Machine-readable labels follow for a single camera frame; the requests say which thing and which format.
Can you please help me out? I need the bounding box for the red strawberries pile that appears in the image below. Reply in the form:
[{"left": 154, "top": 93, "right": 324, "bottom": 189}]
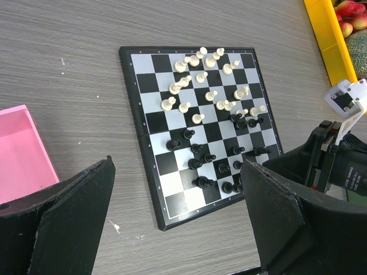
[{"left": 334, "top": 1, "right": 366, "bottom": 38}]

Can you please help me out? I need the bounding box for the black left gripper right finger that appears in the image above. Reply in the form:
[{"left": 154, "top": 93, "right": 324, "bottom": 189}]
[{"left": 241, "top": 160, "right": 366, "bottom": 274}]

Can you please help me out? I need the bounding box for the white rook piece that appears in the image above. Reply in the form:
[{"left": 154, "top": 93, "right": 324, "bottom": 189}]
[{"left": 161, "top": 96, "right": 176, "bottom": 111}]

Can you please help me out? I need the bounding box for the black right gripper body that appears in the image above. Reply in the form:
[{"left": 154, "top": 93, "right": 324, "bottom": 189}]
[{"left": 263, "top": 120, "right": 366, "bottom": 197}]

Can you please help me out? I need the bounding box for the yellow fruit tray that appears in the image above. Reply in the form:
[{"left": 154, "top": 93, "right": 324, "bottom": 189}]
[{"left": 304, "top": 0, "right": 360, "bottom": 85}]

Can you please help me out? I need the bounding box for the pink open box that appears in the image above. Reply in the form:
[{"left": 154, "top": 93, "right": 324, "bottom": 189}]
[{"left": 1, "top": 105, "right": 59, "bottom": 204}]

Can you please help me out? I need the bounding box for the white pawn piece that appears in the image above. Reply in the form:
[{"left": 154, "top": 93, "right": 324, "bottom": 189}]
[
  {"left": 192, "top": 114, "right": 205, "bottom": 124},
  {"left": 178, "top": 102, "right": 191, "bottom": 113}
]

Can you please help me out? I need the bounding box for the black and white chessboard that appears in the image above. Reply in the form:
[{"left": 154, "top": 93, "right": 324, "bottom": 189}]
[{"left": 119, "top": 46, "right": 283, "bottom": 231}]

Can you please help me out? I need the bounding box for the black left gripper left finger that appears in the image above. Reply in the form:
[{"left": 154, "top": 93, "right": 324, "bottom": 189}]
[{"left": 1, "top": 156, "right": 116, "bottom": 274}]

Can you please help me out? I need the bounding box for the black pawn piece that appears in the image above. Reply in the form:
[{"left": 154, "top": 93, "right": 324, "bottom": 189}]
[
  {"left": 218, "top": 163, "right": 231, "bottom": 173},
  {"left": 182, "top": 129, "right": 195, "bottom": 140}
]

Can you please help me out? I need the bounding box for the black king piece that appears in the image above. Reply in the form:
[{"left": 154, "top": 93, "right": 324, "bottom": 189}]
[{"left": 195, "top": 176, "right": 214, "bottom": 189}]

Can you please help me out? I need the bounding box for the green melon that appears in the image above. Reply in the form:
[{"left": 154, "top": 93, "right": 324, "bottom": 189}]
[{"left": 345, "top": 29, "right": 366, "bottom": 79}]

